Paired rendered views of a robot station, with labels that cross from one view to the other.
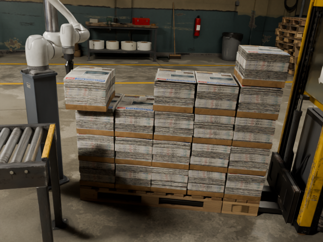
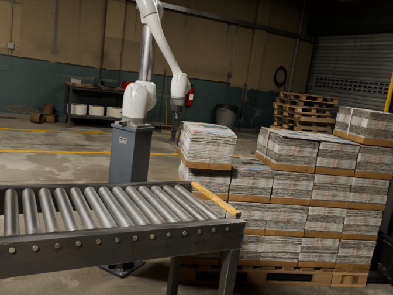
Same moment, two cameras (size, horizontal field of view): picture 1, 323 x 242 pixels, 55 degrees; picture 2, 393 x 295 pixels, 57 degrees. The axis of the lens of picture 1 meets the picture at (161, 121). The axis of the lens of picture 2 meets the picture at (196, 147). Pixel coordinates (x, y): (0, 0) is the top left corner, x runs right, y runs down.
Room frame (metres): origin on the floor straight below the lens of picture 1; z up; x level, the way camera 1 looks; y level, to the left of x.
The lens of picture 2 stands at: (-0.01, 1.14, 1.36)
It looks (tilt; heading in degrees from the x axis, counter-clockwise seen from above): 11 degrees down; 346
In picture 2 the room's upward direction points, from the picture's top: 8 degrees clockwise
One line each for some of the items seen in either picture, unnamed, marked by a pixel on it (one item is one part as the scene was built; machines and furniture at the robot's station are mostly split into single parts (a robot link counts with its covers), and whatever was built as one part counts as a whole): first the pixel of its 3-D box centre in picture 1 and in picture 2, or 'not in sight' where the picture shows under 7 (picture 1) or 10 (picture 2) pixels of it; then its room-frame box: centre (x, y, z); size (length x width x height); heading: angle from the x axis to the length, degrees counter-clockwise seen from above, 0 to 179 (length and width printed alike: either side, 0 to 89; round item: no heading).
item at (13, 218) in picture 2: not in sight; (11, 214); (1.35, 1.46, 0.77); 0.47 x 0.05 x 0.05; 14
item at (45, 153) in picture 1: (49, 140); (213, 197); (1.55, 0.62, 0.81); 0.43 x 0.03 x 0.02; 14
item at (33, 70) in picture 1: (35, 68); (131, 121); (2.33, 0.99, 1.03); 0.22 x 0.18 x 0.06; 138
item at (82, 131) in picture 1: (154, 152); (255, 220); (2.25, 0.04, 0.40); 1.16 x 0.38 x 0.51; 87
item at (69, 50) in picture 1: (68, 49); (177, 100); (2.29, 0.72, 1.19); 0.09 x 0.09 x 0.06
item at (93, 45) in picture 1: (121, 38); (107, 102); (8.25, 1.18, 0.55); 1.80 x 0.70 x 1.09; 104
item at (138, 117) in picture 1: (154, 150); (255, 218); (2.25, 0.05, 0.42); 1.17 x 0.39 x 0.83; 87
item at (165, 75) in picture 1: (175, 75); (289, 133); (2.23, -0.09, 1.06); 0.37 x 0.29 x 0.01; 178
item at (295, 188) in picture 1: (281, 184); (379, 251); (2.20, -1.03, 0.20); 0.62 x 0.05 x 0.30; 177
